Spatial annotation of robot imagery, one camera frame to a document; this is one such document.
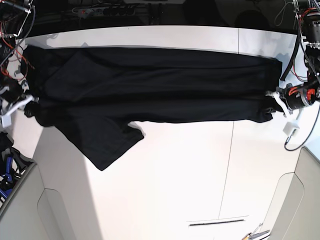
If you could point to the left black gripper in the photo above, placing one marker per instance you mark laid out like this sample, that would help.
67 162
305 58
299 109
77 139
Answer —
295 98

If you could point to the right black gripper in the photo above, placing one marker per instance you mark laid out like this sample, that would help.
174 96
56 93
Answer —
12 93

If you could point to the black T-shirt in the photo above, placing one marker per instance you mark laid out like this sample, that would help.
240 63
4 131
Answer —
92 94

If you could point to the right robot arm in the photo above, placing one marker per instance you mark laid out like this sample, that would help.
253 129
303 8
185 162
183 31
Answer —
17 18

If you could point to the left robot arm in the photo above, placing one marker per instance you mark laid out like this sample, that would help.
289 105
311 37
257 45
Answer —
307 17

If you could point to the blue and black clamps pile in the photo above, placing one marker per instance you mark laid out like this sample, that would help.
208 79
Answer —
12 166

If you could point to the right grey chair panel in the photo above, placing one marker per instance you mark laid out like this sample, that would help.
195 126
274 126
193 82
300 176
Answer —
294 212

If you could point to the grey chair panel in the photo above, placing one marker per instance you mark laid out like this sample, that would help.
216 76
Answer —
294 212
33 212

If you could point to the left grey chair panel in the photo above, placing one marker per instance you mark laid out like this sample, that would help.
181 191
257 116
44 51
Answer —
33 212

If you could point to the grey tool with orange tip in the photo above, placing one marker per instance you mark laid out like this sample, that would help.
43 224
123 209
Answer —
257 236

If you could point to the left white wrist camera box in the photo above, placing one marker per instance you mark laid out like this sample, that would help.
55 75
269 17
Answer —
290 128

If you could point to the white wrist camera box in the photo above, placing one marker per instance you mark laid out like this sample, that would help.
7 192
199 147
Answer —
6 121
290 128

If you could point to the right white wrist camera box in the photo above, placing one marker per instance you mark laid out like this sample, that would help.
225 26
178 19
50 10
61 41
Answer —
6 121

